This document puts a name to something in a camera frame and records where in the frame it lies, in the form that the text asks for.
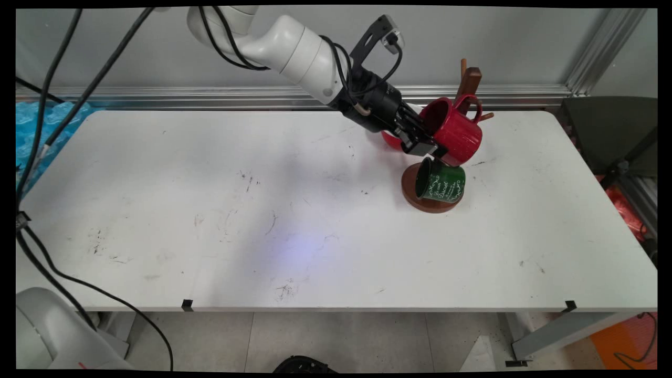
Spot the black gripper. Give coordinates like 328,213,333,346
330,68,448,160

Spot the red ceramic mug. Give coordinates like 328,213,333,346
419,94,484,167

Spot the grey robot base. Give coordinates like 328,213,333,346
16,287,132,371

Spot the red bowl white inside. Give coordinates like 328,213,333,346
381,103,425,153

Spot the green enamel mug white print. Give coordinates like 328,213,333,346
415,156,467,203

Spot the brown wooden mug tree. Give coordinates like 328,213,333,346
401,58,495,214

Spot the dark grey board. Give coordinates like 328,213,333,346
556,96,658,190

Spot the red orange bag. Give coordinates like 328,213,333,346
596,176,649,242

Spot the aluminium side beam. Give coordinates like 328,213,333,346
617,176,658,237

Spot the grey table leg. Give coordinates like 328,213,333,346
87,312,138,360
505,312,638,367

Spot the black object on floor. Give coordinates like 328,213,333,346
273,355,339,373

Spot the orange floor mat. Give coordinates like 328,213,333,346
591,312,658,370

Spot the blue plastic wrap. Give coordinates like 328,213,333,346
16,101,98,195

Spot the black camera cable on arm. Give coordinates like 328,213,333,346
198,5,405,100

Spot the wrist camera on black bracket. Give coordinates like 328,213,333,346
349,14,406,74

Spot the aluminium corner post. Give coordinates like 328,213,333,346
564,8,649,98

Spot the aluminium wall rail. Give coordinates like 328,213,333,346
16,84,572,111

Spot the thin black floor cable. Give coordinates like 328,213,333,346
613,312,658,364

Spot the black hanging cable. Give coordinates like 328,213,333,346
16,8,99,331
16,8,175,372

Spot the black cable along wall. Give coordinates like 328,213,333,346
16,78,65,104

